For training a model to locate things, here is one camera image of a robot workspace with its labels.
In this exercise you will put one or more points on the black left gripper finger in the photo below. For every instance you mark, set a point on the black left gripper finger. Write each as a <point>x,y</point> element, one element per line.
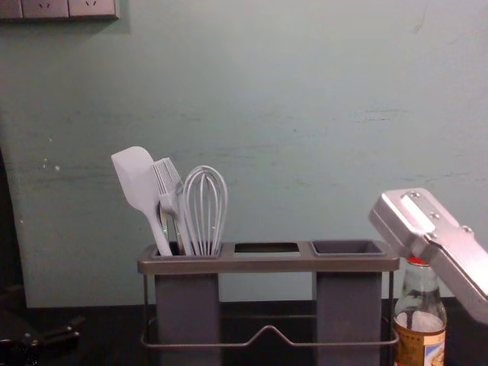
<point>53,333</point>

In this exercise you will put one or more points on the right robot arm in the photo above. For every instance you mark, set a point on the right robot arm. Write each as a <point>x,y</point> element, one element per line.
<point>450,251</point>

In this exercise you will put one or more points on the black table cloth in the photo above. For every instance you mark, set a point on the black table cloth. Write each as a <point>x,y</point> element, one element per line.
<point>106,343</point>

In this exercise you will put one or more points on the grey plastic utensil cup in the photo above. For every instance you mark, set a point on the grey plastic utensil cup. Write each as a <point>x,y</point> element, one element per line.
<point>187,305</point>
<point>347,305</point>

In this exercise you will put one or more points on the grey silicone spatula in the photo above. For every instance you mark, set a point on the grey silicone spatula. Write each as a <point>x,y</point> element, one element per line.
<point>133,171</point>

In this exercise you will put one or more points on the grey silicone basting brush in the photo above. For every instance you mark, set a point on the grey silicone basting brush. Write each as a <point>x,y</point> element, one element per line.
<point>166,179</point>

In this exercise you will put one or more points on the grey silicone whisk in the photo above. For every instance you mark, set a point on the grey silicone whisk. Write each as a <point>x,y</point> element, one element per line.
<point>225,198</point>

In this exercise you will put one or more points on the black rack with steel bars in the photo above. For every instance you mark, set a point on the black rack with steel bars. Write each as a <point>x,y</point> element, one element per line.
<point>267,263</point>

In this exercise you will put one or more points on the clear glass bottle with label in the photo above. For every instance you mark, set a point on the clear glass bottle with label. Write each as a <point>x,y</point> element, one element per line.
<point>418,289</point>

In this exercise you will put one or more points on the red bottle cap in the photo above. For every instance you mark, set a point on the red bottle cap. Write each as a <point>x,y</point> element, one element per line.
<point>415,261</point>

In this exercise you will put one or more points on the white wall socket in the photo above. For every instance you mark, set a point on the white wall socket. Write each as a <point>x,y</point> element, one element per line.
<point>45,7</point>
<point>91,7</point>

